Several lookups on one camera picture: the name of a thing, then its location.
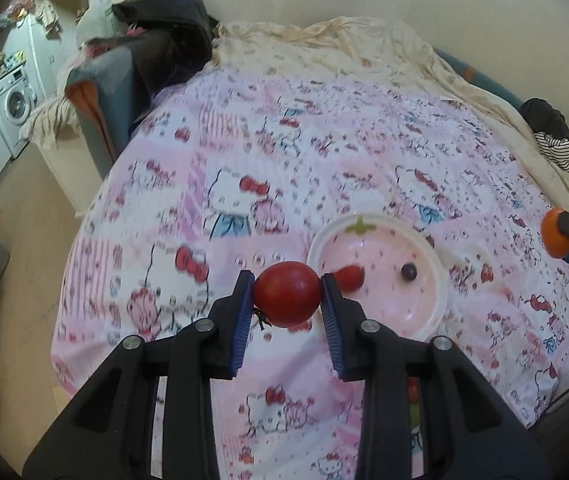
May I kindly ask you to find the striped shirt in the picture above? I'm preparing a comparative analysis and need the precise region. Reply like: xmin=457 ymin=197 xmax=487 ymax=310
xmin=534 ymin=132 xmax=569 ymax=174

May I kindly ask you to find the large red strawberry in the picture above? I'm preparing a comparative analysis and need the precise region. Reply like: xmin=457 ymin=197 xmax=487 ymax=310
xmin=333 ymin=264 xmax=365 ymax=294

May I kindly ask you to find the strawberry pattern plate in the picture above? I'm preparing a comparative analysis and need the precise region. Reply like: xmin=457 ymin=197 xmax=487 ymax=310
xmin=307 ymin=212 xmax=447 ymax=341

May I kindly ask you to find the beige towel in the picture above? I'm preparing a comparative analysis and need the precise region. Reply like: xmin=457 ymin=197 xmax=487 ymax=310
xmin=19 ymin=96 xmax=82 ymax=150

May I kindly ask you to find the dark grape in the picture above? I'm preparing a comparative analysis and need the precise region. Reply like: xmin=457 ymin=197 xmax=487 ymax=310
xmin=401 ymin=262 xmax=418 ymax=282

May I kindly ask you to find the black garment right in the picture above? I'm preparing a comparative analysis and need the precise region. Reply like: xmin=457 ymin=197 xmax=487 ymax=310
xmin=519 ymin=98 xmax=569 ymax=140

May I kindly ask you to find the blue bed frame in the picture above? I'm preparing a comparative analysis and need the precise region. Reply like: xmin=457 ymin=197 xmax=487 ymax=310
xmin=64 ymin=47 xmax=136 ymax=179

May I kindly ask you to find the white refrigerator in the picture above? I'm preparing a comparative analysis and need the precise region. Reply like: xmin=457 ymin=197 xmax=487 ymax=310
xmin=2 ymin=6 xmax=77 ymax=103

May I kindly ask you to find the black clothes pile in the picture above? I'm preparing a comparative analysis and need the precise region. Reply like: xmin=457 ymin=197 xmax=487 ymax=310
xmin=112 ymin=0 xmax=218 ymax=118

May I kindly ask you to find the white plastic bag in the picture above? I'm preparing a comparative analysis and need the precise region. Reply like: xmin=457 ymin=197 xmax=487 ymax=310
xmin=76 ymin=0 xmax=121 ymax=47

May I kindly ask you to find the Hello Kitty bedsheet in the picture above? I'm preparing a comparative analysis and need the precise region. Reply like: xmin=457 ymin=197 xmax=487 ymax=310
xmin=50 ymin=66 xmax=569 ymax=480

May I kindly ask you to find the white washing machine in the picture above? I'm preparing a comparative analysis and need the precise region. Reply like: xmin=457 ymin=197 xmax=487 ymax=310
xmin=0 ymin=66 xmax=37 ymax=159

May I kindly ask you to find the red cherry tomato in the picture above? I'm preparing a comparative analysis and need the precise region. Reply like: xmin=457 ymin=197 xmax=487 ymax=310
xmin=406 ymin=377 xmax=420 ymax=404
xmin=252 ymin=261 xmax=323 ymax=328

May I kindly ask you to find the green fruit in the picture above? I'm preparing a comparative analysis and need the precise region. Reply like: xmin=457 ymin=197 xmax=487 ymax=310
xmin=409 ymin=403 xmax=421 ymax=429

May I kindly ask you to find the orange tangerine bottom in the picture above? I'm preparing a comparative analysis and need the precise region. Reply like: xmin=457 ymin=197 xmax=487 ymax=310
xmin=541 ymin=208 xmax=569 ymax=259

